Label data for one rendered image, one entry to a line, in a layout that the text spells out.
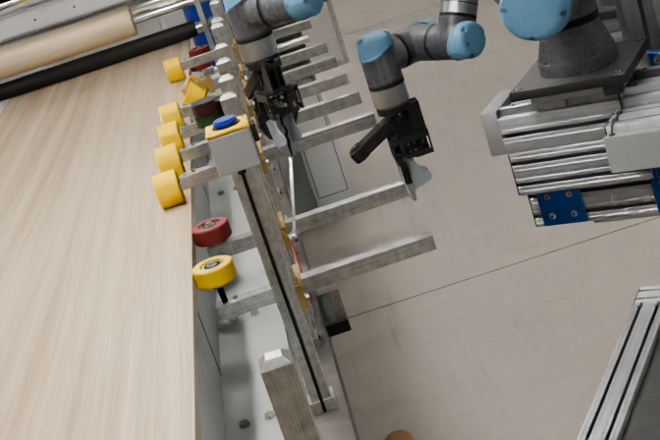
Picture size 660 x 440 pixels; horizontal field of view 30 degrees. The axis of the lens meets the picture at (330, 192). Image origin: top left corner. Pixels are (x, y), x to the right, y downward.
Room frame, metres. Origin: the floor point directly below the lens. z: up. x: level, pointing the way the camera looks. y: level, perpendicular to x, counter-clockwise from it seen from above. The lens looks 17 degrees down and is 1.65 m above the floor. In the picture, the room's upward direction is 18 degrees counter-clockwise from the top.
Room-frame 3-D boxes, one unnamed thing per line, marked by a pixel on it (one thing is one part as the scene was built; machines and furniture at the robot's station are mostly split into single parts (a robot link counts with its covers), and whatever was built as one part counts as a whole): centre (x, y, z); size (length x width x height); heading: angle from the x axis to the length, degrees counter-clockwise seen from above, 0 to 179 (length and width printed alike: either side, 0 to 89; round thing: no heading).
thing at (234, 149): (1.91, 0.12, 1.18); 0.07 x 0.07 x 0.08; 1
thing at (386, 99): (2.47, -0.18, 1.05); 0.08 x 0.08 x 0.05
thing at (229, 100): (2.42, 0.13, 0.93); 0.04 x 0.04 x 0.48; 1
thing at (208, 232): (2.45, 0.26, 0.85); 0.08 x 0.08 x 0.11
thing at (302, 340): (1.90, 0.12, 0.93); 0.05 x 0.05 x 0.45; 1
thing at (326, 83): (3.21, 0.11, 0.95); 0.50 x 0.04 x 0.04; 91
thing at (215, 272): (2.20, 0.25, 0.85); 0.08 x 0.08 x 0.11
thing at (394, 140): (2.46, -0.19, 0.97); 0.09 x 0.08 x 0.12; 91
